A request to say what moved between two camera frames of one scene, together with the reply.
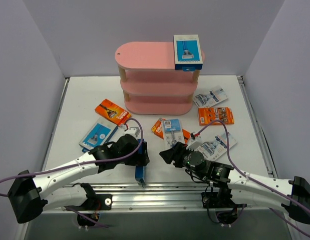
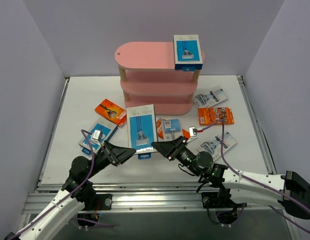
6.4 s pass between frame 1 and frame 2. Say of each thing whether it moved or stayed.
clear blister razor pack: stayed
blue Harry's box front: moved
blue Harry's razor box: stayed
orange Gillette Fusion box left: stayed
